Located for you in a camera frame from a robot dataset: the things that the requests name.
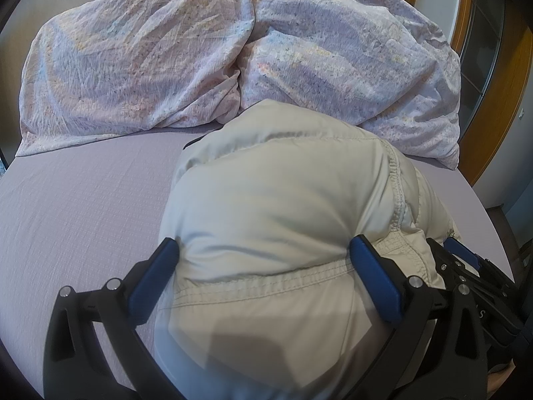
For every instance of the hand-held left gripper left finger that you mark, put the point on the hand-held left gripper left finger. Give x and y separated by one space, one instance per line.
152 283

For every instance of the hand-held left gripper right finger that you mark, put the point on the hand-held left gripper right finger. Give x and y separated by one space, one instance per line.
374 279

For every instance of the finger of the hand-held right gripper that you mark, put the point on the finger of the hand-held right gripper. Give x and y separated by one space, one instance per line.
460 250
449 271

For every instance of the beige puffer jacket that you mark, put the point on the beige puffer jacket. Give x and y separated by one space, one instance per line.
283 200

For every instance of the wooden wardrobe with glass panels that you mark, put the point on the wooden wardrobe with glass panels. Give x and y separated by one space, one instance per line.
512 91

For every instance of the floral lavender duvet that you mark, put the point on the floral lavender duvet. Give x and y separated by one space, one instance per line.
145 62

